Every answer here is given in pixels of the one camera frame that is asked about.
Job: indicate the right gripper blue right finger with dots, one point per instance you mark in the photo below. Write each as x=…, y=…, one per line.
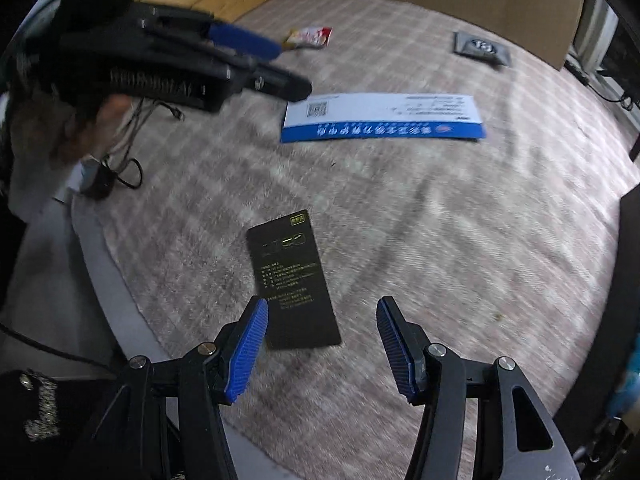
x=516, y=437

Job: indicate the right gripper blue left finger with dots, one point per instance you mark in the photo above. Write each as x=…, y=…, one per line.
x=164, y=420

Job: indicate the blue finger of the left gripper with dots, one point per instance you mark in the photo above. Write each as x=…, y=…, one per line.
x=245, y=37
x=265, y=80

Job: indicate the person's hand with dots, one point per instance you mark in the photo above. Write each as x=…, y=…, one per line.
x=45, y=130

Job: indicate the red yellow snack packet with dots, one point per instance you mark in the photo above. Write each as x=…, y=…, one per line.
x=314, y=37

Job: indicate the black storage tray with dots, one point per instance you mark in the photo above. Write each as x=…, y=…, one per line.
x=584, y=406

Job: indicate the blue white paper box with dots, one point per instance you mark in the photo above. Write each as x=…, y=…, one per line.
x=382, y=115

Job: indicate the checkered pink table cloth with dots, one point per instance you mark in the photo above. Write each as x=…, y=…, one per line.
x=503, y=246

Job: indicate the grey foil pouch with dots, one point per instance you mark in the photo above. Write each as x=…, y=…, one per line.
x=482, y=49

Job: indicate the black flat card package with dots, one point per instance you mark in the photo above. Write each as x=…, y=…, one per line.
x=289, y=275

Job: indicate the black power strip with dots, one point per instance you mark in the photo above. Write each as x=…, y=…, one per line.
x=577, y=72

